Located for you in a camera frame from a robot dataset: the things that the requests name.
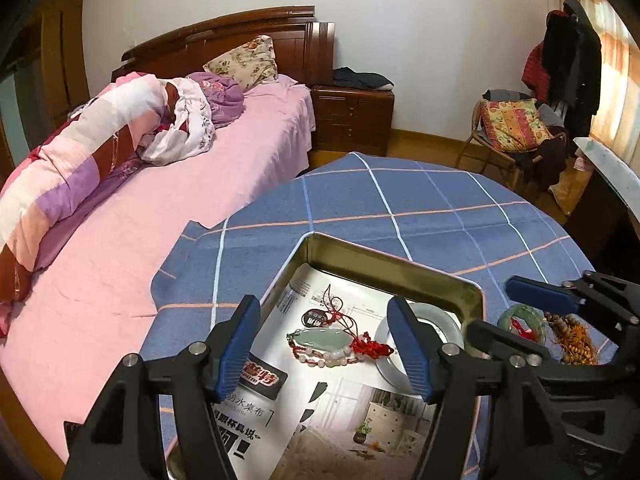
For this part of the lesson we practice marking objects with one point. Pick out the printed paper sheet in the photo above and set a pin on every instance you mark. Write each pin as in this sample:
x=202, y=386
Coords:
x=325, y=410

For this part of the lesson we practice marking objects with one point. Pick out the rectangular metal tin box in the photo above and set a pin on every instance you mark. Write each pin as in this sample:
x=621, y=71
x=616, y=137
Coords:
x=360, y=260

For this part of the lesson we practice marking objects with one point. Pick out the dark garment on chair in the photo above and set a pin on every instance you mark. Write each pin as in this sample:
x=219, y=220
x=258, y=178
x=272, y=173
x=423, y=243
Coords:
x=550, y=160

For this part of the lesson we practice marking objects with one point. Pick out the hanging red garment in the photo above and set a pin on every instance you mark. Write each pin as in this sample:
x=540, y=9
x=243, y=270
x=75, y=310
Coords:
x=532, y=72

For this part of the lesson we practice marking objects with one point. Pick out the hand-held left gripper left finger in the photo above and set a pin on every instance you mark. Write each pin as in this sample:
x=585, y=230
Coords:
x=240, y=345

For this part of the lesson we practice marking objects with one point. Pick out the wooden chair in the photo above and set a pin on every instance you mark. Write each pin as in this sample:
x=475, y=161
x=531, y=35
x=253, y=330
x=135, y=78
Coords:
x=475, y=150

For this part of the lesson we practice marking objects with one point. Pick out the white translucent bangle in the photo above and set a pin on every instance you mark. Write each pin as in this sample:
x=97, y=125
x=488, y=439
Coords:
x=387, y=367

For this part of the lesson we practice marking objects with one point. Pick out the pale green bangle red thread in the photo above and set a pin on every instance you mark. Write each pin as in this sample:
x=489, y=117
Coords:
x=505, y=321

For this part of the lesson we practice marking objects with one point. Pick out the wooden wardrobe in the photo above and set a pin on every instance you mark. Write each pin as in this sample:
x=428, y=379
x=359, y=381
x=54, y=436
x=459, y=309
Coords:
x=55, y=50

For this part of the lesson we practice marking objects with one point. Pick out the dark folded clothes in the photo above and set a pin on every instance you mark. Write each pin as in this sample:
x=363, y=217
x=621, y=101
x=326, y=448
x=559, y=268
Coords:
x=360, y=79

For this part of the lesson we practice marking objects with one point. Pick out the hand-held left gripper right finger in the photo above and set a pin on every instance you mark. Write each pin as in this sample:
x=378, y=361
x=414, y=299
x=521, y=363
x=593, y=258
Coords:
x=407, y=345

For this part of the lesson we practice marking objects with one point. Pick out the black phone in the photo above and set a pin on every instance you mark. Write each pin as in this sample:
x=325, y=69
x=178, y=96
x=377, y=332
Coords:
x=72, y=437

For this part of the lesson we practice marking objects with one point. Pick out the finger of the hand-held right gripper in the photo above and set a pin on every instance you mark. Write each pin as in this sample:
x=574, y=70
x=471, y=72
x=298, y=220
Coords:
x=542, y=294
x=490, y=335

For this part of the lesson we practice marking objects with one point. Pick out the wooden nightstand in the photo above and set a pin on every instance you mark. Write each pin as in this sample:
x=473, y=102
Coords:
x=350, y=120

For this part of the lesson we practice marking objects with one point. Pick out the hanging black coat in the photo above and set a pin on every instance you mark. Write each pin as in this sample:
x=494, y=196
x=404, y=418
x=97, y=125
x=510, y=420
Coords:
x=575, y=60

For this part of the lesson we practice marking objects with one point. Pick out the floral pillow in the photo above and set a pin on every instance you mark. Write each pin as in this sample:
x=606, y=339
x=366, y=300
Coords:
x=245, y=62

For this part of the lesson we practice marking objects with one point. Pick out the colourful patterned cushion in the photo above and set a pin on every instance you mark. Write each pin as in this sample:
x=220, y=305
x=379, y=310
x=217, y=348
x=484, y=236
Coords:
x=510, y=125

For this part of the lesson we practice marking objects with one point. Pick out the pink purple patchwork quilt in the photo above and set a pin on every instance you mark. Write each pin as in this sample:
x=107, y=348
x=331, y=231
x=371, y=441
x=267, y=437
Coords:
x=75, y=160

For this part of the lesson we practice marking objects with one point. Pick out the patterned orange curtain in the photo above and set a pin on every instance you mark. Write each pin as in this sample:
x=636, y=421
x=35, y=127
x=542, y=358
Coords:
x=617, y=70

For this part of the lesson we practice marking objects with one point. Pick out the desk with white top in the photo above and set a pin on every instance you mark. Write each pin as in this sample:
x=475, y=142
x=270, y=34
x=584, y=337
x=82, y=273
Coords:
x=607, y=165

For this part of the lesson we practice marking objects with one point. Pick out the pink bed with headboard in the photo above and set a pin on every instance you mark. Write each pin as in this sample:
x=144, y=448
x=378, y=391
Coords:
x=150, y=240

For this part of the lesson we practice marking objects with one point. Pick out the blue plaid cloth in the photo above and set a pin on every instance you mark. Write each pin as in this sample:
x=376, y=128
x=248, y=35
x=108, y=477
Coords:
x=425, y=210

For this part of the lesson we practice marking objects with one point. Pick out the wooden bed headboard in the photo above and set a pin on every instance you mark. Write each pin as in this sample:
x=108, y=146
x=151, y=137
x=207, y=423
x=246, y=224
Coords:
x=210, y=35

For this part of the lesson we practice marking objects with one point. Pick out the purple cloth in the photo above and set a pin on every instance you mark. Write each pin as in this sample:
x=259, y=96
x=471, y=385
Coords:
x=225, y=100

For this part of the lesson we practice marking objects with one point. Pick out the white floral blanket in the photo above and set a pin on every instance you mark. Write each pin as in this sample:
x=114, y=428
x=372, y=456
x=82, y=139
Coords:
x=190, y=120

